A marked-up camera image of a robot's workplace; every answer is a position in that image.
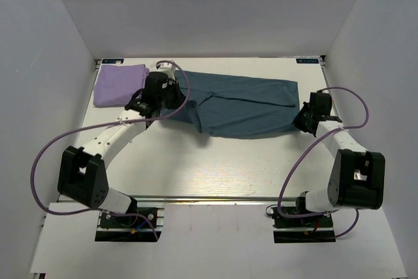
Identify blue table sticker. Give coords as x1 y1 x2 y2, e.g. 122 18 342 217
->
296 58 319 64
101 58 124 64

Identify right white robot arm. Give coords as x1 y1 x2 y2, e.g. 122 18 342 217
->
293 91 385 226

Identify right blue table sticker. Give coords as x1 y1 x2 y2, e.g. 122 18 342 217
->
296 58 319 64

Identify folded lavender t-shirt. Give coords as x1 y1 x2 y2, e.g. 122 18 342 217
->
93 64 150 108

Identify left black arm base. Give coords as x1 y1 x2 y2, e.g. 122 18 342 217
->
95 207 165 243

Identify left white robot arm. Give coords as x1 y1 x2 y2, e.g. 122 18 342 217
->
57 70 185 226

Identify dark teal t-shirt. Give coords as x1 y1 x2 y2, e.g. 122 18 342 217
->
162 71 300 139

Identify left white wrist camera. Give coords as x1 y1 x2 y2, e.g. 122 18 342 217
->
155 63 176 80

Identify left blue table sticker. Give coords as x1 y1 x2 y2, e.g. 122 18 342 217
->
101 58 124 64

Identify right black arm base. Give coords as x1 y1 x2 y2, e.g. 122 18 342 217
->
265 205 336 244

